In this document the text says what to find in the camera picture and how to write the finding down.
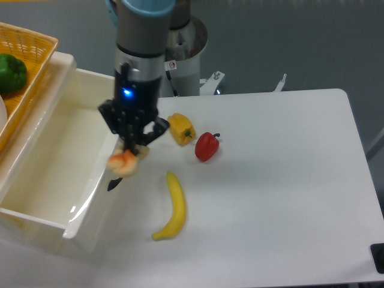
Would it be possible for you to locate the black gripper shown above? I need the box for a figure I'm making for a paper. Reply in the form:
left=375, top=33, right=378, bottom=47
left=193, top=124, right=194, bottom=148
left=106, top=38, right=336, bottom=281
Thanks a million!
left=98, top=62, right=170, bottom=156

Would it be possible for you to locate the black object at table edge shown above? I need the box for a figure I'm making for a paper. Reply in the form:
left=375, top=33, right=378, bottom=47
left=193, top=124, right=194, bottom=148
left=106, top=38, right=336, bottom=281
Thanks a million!
left=370, top=243, right=384, bottom=274

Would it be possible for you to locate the green bell pepper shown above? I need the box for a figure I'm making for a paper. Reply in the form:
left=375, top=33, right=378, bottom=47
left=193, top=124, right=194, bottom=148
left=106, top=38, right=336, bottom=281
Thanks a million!
left=1, top=53, right=27, bottom=93

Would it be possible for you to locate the yellow banana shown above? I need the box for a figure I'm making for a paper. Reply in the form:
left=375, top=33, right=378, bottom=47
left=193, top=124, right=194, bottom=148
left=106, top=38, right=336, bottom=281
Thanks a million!
left=151, top=171, right=187, bottom=241

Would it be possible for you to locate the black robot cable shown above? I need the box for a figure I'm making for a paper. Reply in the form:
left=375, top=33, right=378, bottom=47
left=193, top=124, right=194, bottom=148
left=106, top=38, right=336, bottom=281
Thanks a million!
left=164, top=61, right=180, bottom=97

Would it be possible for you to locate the white plastic drawer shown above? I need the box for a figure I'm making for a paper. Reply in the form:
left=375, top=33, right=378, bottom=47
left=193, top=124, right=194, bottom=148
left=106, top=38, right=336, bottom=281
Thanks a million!
left=1, top=69, right=127, bottom=253

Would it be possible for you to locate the yellow woven basket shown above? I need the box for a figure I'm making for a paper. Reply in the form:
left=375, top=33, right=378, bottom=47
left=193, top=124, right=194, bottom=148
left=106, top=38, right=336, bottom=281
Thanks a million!
left=1, top=23, right=58, bottom=150

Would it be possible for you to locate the red bell pepper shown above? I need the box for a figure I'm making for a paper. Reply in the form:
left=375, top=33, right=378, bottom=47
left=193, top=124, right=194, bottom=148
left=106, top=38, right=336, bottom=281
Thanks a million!
left=194, top=132, right=221, bottom=162

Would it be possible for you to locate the black drawer handle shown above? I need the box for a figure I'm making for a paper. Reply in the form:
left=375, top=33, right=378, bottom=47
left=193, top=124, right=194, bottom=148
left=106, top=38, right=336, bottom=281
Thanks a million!
left=107, top=178, right=123, bottom=191

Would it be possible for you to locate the yellow bell pepper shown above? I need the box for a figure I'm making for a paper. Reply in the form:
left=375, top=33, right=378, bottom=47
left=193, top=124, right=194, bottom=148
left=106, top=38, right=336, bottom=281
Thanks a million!
left=167, top=113, right=196, bottom=146

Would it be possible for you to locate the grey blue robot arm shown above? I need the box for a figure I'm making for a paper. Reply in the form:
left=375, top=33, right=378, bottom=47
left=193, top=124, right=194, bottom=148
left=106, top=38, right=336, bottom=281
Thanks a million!
left=98, top=1, right=190, bottom=155

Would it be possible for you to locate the white drawer cabinet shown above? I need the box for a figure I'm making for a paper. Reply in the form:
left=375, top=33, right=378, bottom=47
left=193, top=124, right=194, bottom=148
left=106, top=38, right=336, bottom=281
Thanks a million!
left=1, top=52, right=77, bottom=198

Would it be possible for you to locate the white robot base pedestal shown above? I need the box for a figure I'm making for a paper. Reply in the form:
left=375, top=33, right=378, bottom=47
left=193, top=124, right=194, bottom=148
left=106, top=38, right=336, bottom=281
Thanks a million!
left=160, top=16, right=208, bottom=97

